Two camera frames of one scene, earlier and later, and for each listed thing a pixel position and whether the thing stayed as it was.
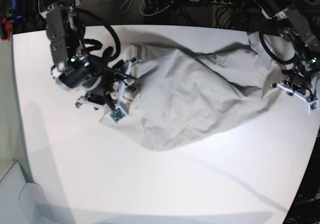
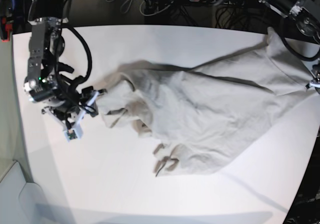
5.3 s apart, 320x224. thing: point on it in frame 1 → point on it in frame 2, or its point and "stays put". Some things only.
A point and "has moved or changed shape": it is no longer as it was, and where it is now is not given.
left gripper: (100, 84) → (71, 105)
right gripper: (298, 79) → (316, 71)
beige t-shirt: (179, 87) has moved or changed shape
